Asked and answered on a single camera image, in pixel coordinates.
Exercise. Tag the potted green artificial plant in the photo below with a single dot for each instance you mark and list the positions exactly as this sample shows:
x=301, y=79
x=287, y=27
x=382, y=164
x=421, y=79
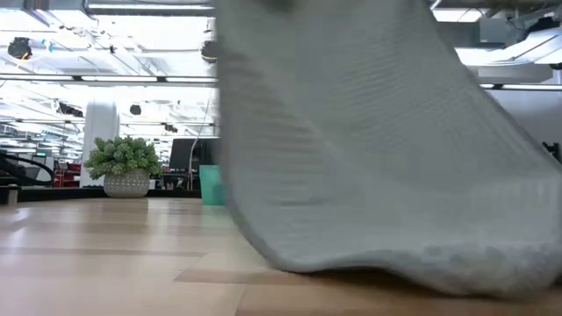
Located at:
x=125, y=167

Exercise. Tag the red cabinet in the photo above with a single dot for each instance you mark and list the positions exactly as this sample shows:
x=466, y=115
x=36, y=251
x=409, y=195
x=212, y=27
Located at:
x=68, y=175

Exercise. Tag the black ceiling fixture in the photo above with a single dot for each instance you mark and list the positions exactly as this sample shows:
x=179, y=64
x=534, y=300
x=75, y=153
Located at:
x=210, y=52
x=19, y=48
x=135, y=109

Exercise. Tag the black aluminium table frame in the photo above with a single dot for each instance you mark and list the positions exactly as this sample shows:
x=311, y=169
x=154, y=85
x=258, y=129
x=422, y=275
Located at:
x=66, y=193

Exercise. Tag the green translucent plastic bin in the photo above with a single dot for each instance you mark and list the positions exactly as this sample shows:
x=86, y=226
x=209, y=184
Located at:
x=213, y=184

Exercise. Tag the grey microfiber towel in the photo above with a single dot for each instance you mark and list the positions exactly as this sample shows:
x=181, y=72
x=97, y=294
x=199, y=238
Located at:
x=373, y=153

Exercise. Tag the black background monitor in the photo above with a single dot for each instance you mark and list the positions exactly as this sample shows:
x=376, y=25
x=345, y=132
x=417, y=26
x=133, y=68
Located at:
x=189, y=153

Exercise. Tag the white round column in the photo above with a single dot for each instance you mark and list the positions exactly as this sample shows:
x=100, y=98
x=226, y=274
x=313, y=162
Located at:
x=101, y=140

